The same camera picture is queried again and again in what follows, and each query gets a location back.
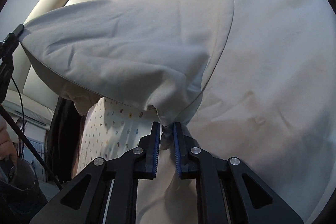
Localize beige zip jacket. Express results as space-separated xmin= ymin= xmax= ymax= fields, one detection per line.
xmin=19 ymin=0 xmax=335 ymax=223

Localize folded black clothes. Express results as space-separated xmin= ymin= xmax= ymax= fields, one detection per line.
xmin=46 ymin=97 xmax=86 ymax=184

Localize floral white bed sheet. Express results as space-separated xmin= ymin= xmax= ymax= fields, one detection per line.
xmin=76 ymin=98 xmax=157 ymax=174

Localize cream padded headboard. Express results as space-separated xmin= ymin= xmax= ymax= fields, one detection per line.
xmin=4 ymin=0 xmax=142 ymax=125

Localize person's left hand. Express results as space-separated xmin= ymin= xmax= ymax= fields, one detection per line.
xmin=0 ymin=117 xmax=18 ymax=165

